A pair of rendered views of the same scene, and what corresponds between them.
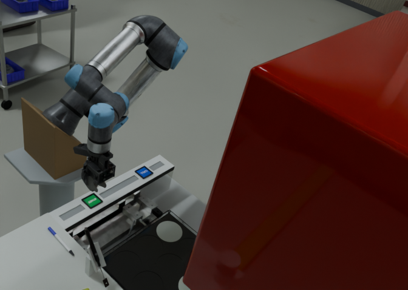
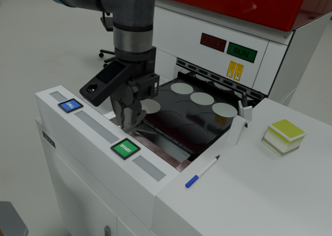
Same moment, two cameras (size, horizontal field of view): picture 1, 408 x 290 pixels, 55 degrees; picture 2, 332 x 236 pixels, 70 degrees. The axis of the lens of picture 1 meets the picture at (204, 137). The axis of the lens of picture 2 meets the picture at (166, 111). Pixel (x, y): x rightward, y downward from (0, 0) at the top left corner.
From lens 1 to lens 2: 1.32 m
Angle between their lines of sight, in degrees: 66
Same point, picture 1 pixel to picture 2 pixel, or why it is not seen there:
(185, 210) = (102, 107)
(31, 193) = not seen: outside the picture
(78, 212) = (146, 162)
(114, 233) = (152, 147)
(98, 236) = not seen: hidden behind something
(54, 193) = not seen: outside the picture
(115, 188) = (99, 130)
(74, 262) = (226, 155)
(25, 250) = (231, 208)
